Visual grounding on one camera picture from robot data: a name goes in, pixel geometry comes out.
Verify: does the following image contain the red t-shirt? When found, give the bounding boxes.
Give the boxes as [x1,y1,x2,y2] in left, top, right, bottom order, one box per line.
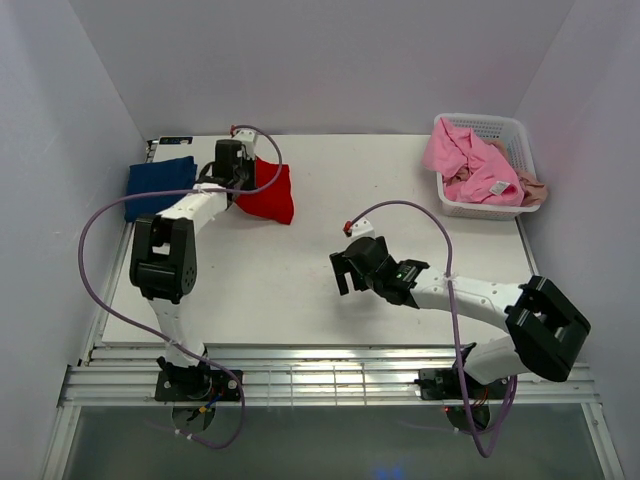
[236,164,295,225]

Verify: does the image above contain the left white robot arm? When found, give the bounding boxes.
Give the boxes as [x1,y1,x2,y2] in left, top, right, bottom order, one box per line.
[129,129,256,400]

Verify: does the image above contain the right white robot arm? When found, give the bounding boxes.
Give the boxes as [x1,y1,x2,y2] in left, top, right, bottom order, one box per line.
[329,237,591,386]

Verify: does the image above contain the folded blue t-shirt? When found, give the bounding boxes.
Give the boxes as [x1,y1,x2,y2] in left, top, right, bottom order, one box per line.
[124,156,197,223]

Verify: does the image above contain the small blue label sticker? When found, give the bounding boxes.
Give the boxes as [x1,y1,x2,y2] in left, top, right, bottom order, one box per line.
[158,136,193,145]

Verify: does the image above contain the pink t-shirt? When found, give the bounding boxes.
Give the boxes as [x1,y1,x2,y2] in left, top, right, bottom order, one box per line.
[422,118,524,207]

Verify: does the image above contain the beige garment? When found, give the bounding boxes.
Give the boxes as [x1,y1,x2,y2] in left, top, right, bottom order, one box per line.
[484,139,549,208]

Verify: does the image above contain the white plastic laundry basket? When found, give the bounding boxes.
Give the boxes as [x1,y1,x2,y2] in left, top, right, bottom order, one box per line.
[433,113,540,220]

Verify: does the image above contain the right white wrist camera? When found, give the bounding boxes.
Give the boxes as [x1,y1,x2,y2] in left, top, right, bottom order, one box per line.
[343,217,375,242]

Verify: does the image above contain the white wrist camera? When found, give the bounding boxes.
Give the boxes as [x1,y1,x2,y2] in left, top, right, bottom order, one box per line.
[230,126,258,158]
[343,217,375,242]

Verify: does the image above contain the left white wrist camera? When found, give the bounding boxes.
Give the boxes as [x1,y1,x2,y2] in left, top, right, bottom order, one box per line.
[230,126,258,158]

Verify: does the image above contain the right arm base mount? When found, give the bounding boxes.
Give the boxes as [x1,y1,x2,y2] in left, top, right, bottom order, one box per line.
[414,367,508,431]

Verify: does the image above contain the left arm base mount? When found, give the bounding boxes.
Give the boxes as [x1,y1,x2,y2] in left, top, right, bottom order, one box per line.
[154,368,244,433]

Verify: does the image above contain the aluminium table frame rail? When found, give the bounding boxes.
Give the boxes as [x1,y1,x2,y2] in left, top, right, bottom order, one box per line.
[57,344,601,409]

